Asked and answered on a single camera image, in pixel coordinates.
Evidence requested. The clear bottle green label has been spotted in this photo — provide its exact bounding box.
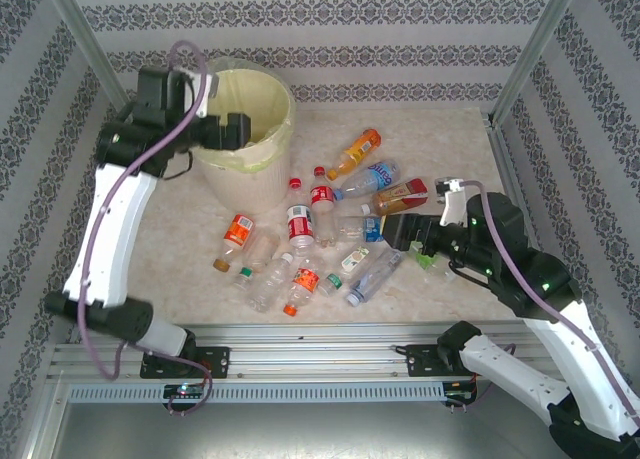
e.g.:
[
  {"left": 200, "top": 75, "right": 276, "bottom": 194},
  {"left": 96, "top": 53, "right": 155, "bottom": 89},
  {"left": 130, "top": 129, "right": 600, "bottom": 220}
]
[{"left": 407, "top": 239, "right": 457, "bottom": 284}]

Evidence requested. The clear bottle blue cap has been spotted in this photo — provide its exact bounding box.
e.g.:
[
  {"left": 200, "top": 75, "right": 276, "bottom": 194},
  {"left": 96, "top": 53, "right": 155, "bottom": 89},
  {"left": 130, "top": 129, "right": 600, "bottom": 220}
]
[{"left": 346, "top": 248, "right": 404, "bottom": 308}]

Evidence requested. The white label bottle green cap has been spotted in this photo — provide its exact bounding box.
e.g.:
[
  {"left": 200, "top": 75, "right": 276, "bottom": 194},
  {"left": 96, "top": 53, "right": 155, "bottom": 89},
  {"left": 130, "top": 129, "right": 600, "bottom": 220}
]
[{"left": 317, "top": 246, "right": 372, "bottom": 298}]

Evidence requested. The clear bottle blue pink-lettered label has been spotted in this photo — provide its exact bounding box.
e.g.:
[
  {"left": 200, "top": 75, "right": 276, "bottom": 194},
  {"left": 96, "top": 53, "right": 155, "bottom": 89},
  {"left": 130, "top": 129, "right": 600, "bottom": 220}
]
[{"left": 333, "top": 159, "right": 401, "bottom": 202}]

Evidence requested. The tall cola bottle red label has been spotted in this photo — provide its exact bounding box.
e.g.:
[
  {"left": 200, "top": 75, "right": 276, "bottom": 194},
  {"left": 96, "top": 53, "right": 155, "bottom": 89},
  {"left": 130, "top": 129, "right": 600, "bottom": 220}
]
[{"left": 310, "top": 166, "right": 339, "bottom": 249}]

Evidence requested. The orange label bottle brown cap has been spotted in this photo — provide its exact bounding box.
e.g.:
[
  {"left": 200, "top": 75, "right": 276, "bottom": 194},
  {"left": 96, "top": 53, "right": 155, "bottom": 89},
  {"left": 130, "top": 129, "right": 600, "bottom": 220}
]
[{"left": 212, "top": 213, "right": 256, "bottom": 273}]

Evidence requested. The red white label bottle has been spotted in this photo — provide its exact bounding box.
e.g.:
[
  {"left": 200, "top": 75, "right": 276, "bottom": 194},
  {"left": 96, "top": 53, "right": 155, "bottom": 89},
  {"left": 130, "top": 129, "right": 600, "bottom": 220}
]
[{"left": 285, "top": 177, "right": 317, "bottom": 256}]

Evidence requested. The cream waste bin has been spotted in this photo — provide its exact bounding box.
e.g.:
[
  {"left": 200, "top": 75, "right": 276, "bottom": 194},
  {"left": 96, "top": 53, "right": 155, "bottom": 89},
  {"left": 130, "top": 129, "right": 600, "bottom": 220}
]
[{"left": 192, "top": 56, "right": 297, "bottom": 175}]

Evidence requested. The cream plastic bin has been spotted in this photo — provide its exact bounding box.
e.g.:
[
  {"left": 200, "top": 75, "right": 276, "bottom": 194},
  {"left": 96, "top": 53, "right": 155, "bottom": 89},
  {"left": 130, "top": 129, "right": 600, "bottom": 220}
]
[{"left": 192, "top": 56, "right": 297, "bottom": 216}]

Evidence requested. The brown tea bottle red label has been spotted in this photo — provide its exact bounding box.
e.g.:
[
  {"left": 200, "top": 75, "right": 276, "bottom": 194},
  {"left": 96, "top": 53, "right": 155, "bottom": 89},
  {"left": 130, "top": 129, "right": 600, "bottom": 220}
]
[{"left": 360, "top": 177, "right": 430, "bottom": 217}]

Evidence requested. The orange juice bottle yellow cap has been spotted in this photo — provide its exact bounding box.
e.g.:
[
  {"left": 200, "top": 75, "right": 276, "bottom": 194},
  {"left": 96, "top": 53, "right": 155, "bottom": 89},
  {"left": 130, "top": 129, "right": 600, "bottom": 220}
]
[{"left": 327, "top": 128, "right": 382, "bottom": 181}]

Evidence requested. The small circuit board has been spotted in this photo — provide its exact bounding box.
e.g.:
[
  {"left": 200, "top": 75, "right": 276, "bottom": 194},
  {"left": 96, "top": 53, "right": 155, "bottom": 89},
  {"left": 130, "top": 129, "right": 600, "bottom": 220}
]
[
  {"left": 163, "top": 382, "right": 207, "bottom": 401},
  {"left": 443, "top": 380, "right": 479, "bottom": 408}
]

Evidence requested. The left gripper thin black cable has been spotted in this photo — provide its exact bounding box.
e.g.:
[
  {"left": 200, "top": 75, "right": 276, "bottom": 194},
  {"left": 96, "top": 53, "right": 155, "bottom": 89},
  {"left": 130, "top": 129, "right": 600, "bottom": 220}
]
[{"left": 162, "top": 150, "right": 195, "bottom": 181}]

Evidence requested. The gripper thin black cable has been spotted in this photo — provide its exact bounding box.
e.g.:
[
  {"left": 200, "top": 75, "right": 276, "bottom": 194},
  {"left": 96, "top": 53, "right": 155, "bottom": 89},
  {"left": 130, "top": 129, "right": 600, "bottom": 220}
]
[
  {"left": 448, "top": 259, "right": 491, "bottom": 284},
  {"left": 162, "top": 150, "right": 195, "bottom": 181}
]

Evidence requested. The right gripper thin black cable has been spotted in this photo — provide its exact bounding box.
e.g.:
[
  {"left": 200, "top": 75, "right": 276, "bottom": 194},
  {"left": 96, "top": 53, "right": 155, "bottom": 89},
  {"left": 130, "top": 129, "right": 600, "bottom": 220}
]
[{"left": 448, "top": 259, "right": 491, "bottom": 284}]

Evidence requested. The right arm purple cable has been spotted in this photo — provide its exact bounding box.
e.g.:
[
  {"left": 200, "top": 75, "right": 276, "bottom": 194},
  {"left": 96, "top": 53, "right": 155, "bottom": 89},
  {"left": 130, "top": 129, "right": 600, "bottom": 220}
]
[{"left": 462, "top": 179, "right": 640, "bottom": 425}]

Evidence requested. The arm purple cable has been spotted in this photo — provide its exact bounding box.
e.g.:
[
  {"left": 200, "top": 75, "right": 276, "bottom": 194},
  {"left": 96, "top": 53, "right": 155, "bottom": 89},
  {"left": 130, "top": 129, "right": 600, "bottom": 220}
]
[
  {"left": 462, "top": 179, "right": 640, "bottom": 425},
  {"left": 77, "top": 39, "right": 214, "bottom": 416}
]

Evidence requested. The aluminium table edge rail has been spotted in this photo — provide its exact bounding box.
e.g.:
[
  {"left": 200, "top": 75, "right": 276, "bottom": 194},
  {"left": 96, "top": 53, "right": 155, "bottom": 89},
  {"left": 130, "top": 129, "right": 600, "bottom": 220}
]
[{"left": 482, "top": 107, "right": 542, "bottom": 253}]

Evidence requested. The aluminium frame post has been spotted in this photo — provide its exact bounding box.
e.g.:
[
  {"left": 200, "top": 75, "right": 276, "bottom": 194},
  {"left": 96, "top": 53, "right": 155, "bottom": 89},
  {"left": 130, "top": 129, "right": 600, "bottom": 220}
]
[
  {"left": 488, "top": 0, "right": 585, "bottom": 125},
  {"left": 39, "top": 0, "right": 132, "bottom": 111}
]

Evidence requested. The wide aluminium mounting rail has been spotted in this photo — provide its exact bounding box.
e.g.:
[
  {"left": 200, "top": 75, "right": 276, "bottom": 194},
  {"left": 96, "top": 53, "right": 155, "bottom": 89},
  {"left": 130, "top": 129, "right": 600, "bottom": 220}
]
[{"left": 47, "top": 322, "right": 569, "bottom": 380}]

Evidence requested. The grey slotted cable duct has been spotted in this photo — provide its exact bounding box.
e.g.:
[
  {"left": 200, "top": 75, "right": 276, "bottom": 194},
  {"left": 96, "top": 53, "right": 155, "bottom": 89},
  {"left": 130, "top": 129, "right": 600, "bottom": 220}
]
[{"left": 67, "top": 381, "right": 447, "bottom": 405}]

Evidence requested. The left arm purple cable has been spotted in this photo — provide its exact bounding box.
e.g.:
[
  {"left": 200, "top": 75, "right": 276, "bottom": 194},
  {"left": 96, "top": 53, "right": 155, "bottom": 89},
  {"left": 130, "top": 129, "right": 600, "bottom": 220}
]
[{"left": 77, "top": 39, "right": 214, "bottom": 416}]

